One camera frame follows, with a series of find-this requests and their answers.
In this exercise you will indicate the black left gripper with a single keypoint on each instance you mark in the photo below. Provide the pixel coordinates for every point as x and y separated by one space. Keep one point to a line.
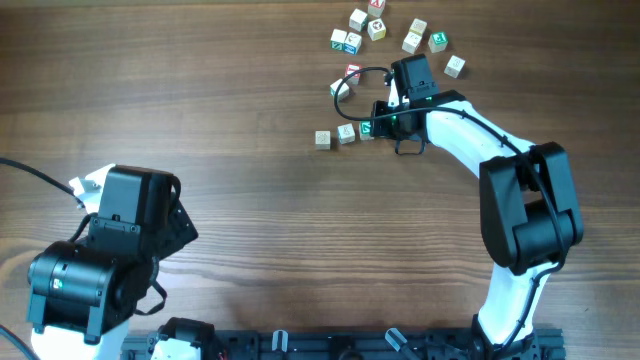
178 230

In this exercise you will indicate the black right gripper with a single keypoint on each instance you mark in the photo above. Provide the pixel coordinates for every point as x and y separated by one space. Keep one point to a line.
378 131

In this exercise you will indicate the wooden block green Z top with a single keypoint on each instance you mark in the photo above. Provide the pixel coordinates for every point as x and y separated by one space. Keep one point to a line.
365 131

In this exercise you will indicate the wooden block number 4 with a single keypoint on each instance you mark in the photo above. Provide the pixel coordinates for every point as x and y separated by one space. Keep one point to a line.
346 133

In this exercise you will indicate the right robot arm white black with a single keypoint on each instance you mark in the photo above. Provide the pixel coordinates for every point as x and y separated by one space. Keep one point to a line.
529 212

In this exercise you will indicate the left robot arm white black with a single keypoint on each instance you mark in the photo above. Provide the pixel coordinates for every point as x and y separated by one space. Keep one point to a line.
85 290

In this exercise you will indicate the plain wooden block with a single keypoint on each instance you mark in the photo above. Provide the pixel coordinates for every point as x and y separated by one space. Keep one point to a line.
454 66

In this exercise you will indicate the wooden block animal drawing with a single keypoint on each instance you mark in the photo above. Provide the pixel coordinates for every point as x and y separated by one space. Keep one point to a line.
411 42

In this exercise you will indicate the wooden block green E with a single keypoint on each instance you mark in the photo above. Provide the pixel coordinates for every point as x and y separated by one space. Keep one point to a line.
438 42

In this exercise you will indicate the wooden block yellow side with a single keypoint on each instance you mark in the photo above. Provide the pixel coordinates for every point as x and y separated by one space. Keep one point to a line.
418 27

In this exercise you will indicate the wooden block red top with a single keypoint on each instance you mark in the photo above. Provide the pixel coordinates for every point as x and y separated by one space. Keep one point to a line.
351 73

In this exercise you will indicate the wooden block soccer ball yellow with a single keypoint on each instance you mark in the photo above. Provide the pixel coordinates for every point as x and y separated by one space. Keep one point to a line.
376 29

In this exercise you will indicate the wooden block green Y side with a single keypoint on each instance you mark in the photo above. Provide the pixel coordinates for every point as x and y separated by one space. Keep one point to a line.
339 90

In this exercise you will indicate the wooden block blue 2 side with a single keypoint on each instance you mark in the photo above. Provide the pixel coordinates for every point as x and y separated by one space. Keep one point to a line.
352 43

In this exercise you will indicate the wooden block red X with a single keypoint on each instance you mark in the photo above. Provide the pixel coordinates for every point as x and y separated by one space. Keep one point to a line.
376 7

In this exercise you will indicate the wooden block green Z side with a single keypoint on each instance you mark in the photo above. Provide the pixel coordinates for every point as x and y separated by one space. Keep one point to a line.
337 40

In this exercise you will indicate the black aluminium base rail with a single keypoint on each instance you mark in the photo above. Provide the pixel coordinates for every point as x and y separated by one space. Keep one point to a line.
182 338

